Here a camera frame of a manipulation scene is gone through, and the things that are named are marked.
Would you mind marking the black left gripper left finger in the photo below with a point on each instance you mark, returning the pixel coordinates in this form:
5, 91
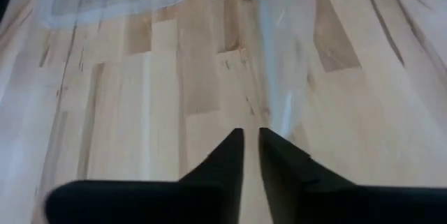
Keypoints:
195, 199

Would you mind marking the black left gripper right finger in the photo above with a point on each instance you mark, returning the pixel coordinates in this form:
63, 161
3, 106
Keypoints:
314, 199

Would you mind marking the clear plastic zip bag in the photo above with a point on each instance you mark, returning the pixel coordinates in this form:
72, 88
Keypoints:
279, 60

